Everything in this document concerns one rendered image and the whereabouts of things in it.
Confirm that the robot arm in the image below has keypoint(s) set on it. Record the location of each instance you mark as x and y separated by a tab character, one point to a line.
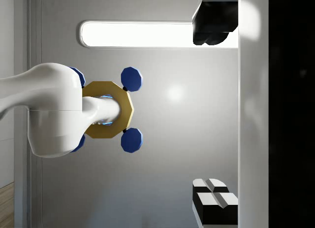
49	102

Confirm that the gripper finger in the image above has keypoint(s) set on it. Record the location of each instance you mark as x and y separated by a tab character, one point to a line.
214	21
216	213

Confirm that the drone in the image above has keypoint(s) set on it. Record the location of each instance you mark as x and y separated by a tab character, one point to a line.
125	107

